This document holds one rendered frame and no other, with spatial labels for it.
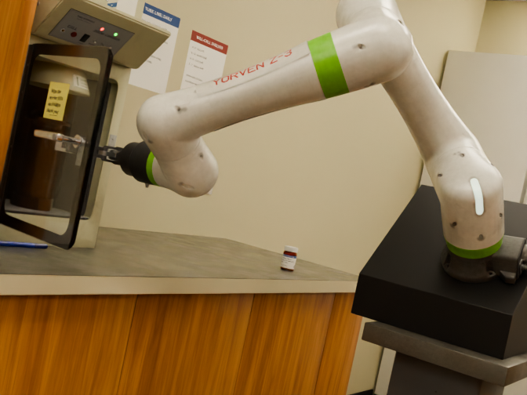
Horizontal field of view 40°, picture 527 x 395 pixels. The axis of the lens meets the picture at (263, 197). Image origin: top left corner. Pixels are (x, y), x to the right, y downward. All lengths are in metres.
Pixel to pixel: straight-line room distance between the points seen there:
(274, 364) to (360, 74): 1.12
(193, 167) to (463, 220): 0.57
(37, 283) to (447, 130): 0.91
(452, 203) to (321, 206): 2.05
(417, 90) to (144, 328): 0.81
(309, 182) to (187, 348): 1.72
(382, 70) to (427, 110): 0.29
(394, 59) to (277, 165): 1.91
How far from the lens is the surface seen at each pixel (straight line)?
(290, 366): 2.28
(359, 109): 3.73
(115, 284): 1.57
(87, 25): 1.72
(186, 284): 1.74
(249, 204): 3.08
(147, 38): 1.81
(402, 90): 1.56
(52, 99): 1.57
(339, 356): 2.54
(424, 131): 1.63
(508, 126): 4.33
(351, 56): 1.32
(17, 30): 1.60
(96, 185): 1.92
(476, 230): 1.58
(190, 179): 1.44
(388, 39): 1.32
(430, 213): 1.86
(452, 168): 1.58
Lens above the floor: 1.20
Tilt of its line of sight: 1 degrees down
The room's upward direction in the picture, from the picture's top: 12 degrees clockwise
